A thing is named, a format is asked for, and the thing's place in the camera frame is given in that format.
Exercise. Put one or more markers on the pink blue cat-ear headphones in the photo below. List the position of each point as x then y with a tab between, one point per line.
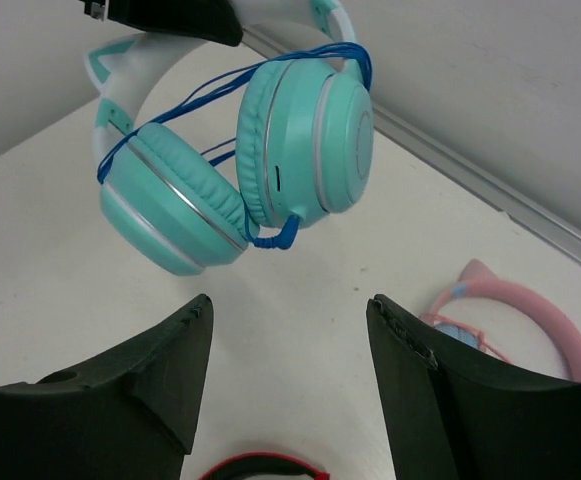
478	281

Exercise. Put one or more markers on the red black headphones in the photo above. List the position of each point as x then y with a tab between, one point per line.
258	464

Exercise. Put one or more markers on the teal cat-ear headphones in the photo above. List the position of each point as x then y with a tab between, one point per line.
247	159

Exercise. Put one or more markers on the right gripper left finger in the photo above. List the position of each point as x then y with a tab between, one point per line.
130	412

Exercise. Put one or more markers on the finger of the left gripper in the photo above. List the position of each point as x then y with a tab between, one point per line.
211	20

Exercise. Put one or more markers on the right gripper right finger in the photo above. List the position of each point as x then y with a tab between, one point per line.
452	412

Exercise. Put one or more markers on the aluminium table frame rail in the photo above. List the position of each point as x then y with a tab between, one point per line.
491	96

